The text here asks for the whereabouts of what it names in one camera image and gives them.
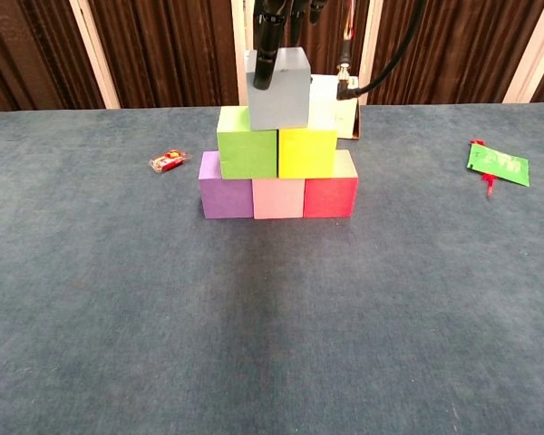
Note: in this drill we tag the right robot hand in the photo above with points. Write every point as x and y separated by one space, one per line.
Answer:
267 45

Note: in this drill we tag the light blue foam cube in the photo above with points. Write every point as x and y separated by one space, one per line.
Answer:
285 104

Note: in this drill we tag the green foam cube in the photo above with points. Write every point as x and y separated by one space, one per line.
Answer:
247 151

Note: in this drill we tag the yellow foam cube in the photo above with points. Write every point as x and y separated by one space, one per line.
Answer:
306 151

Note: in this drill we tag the purple foam cube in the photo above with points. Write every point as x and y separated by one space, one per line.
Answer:
224 199

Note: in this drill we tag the red foam cube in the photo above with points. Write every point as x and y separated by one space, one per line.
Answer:
331 197

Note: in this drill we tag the white cardboard box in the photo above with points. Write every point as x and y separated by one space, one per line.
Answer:
333 104

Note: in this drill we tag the red candy wrapper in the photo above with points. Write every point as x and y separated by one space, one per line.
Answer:
168 161

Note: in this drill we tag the pink foam cube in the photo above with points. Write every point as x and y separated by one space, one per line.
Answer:
278 199

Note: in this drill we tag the green sachet packet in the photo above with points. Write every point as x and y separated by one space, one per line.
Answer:
498 165

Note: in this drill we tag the small red ribbon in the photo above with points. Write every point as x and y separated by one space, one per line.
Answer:
489 183

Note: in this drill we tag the teal felt table cover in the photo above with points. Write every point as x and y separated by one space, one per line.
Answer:
72 317

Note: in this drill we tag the white frame post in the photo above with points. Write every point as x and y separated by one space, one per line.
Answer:
372 45
95 54
242 45
532 50

